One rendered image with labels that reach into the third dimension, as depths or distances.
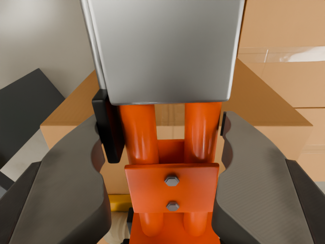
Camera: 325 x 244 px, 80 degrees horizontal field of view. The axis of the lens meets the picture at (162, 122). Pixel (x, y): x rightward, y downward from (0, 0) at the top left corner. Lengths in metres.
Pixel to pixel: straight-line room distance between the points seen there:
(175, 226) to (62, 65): 1.27
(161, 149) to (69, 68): 1.25
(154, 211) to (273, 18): 0.63
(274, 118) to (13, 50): 1.41
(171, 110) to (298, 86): 0.57
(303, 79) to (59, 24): 1.18
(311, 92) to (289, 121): 0.52
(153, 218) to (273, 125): 0.22
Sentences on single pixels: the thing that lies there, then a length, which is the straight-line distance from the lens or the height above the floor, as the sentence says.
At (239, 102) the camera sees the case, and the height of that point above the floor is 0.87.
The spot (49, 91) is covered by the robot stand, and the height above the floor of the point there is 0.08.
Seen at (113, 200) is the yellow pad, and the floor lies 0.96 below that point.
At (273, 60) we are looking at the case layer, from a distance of 0.74.
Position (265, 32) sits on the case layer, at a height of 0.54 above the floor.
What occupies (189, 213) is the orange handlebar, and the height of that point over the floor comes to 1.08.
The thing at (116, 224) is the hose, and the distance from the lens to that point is 0.34.
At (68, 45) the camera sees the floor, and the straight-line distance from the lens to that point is 1.33.
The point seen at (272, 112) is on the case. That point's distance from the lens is 0.36.
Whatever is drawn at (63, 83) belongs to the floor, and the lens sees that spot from 1.43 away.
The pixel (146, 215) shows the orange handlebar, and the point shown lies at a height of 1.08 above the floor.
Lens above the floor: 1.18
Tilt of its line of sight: 57 degrees down
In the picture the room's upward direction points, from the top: 178 degrees counter-clockwise
